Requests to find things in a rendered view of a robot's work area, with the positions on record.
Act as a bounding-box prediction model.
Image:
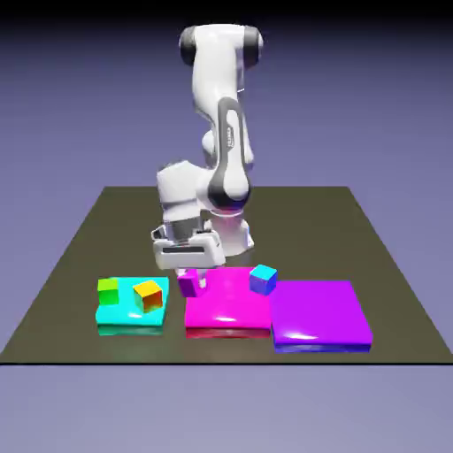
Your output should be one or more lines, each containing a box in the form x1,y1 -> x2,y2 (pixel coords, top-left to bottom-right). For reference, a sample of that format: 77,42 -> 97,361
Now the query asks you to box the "large purple box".
269,280 -> 373,346

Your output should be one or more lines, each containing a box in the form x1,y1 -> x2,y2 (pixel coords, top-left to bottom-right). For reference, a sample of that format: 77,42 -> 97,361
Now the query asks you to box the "small green cube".
96,278 -> 120,306

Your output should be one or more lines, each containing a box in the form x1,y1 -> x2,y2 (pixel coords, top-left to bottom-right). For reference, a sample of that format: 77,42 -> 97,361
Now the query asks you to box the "small orange cube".
133,280 -> 165,314

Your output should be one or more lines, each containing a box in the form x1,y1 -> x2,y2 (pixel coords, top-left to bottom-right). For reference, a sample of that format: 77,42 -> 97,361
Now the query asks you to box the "small magenta cube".
177,269 -> 208,299

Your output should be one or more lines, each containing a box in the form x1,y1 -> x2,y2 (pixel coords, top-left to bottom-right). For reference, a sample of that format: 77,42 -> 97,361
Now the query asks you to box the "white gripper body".
152,233 -> 227,271

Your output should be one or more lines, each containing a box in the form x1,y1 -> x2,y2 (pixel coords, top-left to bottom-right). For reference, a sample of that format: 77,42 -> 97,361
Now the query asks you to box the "small blue cube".
249,264 -> 279,297

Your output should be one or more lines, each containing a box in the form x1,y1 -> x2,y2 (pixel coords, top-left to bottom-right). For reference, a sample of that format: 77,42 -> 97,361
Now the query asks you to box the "large magenta box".
184,266 -> 273,331

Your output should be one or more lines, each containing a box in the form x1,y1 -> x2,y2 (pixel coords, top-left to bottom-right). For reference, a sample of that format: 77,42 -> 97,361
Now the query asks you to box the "large cyan box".
95,276 -> 170,327

